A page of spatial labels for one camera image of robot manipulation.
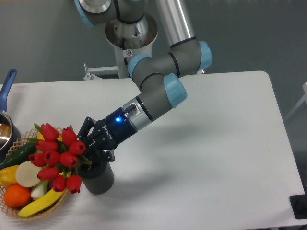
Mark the green bok choy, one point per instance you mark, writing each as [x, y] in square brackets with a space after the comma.
[43, 186]

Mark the green cucumber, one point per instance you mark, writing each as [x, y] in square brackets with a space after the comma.
[18, 156]

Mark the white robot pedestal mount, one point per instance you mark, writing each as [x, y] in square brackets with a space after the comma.
[127, 40]

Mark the orange fruit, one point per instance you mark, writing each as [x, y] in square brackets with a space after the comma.
[17, 196]

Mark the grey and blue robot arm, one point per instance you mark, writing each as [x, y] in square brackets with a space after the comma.
[158, 79]

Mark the yellow lemon squash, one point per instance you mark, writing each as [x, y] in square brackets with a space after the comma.
[50, 136]

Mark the dark grey ribbed vase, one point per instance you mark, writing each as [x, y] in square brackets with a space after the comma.
[98, 178]

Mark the woven wicker basket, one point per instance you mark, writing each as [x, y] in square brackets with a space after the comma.
[13, 212]

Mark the red tulip bouquet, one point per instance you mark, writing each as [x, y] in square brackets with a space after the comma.
[63, 158]

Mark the white furniture frame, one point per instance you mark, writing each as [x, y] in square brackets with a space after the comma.
[300, 105]

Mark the yellow bell pepper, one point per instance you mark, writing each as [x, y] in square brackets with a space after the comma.
[7, 176]

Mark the dark red vegetable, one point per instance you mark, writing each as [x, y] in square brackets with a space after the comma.
[50, 185]

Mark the yellow banana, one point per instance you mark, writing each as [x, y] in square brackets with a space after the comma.
[50, 200]

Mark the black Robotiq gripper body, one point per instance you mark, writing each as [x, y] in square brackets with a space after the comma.
[109, 132]

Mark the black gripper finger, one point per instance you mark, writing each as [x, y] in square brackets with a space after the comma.
[97, 156]
[84, 132]

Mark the blue handled saucepan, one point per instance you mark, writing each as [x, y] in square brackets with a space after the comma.
[8, 131]

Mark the black device at table edge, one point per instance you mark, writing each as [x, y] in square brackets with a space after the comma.
[299, 206]

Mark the beige round radish slice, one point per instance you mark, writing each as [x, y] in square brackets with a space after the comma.
[26, 174]

